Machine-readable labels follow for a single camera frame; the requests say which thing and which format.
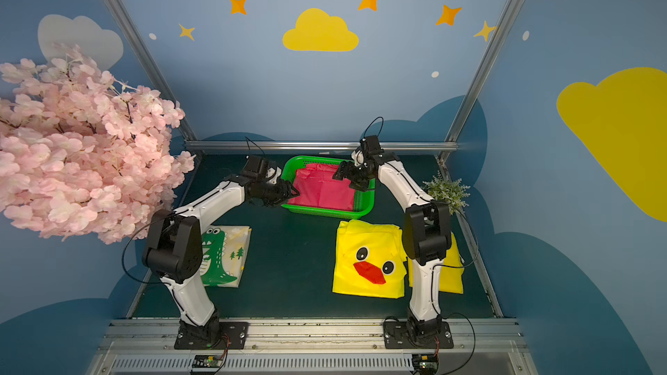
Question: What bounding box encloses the green plastic mesh basket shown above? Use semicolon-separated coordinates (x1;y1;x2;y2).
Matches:
281;156;376;220

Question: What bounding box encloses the pink raincoat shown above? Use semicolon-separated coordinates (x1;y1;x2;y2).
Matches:
288;163;355;211

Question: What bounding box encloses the yellow duck face raincoat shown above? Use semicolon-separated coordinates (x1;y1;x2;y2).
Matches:
332;220;406;299

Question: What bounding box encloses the plain yellow raincoat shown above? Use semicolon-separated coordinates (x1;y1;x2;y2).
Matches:
439;233;464;294

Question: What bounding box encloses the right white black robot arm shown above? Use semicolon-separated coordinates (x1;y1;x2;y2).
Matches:
333;135;453;344

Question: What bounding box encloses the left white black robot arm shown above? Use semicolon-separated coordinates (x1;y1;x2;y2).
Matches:
142;156;300;350

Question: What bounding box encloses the white green dinosaur raincoat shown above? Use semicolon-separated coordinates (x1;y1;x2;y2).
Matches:
199;226;252;288

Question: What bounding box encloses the small potted green plant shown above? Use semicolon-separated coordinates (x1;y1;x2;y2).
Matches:
423;175;470;215

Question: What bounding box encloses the left small circuit board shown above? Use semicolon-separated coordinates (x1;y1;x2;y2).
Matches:
191;354;226;373

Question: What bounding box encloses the small circuit board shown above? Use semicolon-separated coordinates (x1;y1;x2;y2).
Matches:
411;353;439;375
191;354;226;373

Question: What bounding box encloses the pink cherry blossom tree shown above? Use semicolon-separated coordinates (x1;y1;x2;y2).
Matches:
1;46;195;244

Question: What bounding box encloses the right small circuit board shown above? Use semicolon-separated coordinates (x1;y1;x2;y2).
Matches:
411;353;439;375

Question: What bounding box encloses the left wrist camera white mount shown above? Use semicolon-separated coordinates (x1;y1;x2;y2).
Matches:
265;161;282;185

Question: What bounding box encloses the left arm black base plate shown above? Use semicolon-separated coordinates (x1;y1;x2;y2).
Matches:
174;320;249;350

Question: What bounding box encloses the right aluminium frame post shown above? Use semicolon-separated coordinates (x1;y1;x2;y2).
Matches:
437;0;526;167

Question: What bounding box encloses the aluminium frame post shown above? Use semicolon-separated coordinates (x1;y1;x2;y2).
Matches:
77;0;198;142
437;0;526;167

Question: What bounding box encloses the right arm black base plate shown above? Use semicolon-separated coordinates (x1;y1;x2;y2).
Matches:
382;319;454;350

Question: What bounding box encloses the aluminium front rail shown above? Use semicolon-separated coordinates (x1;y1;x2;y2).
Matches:
87;318;538;374

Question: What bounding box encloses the left aluminium frame post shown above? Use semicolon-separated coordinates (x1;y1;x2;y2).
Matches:
77;0;198;142

